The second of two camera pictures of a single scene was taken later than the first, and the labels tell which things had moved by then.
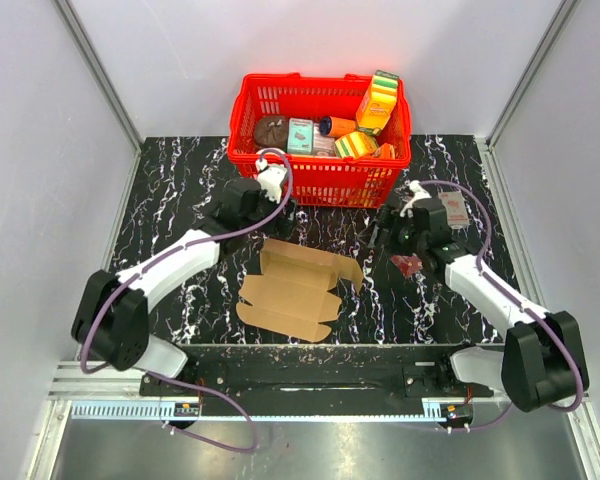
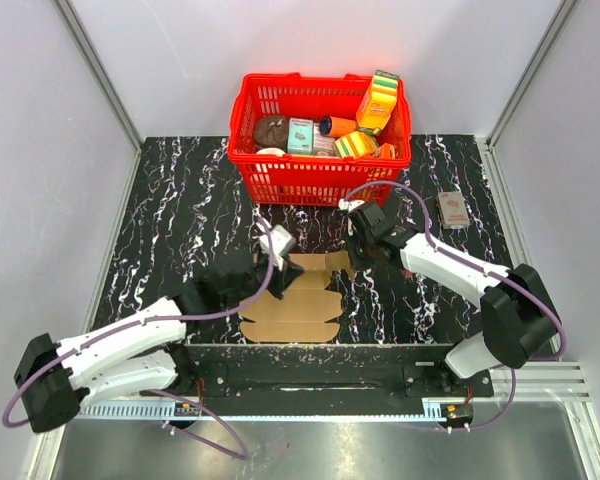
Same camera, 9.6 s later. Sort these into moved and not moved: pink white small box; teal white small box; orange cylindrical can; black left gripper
Moved: black left gripper
Not moved: pink white small box; orange cylindrical can; teal white small box
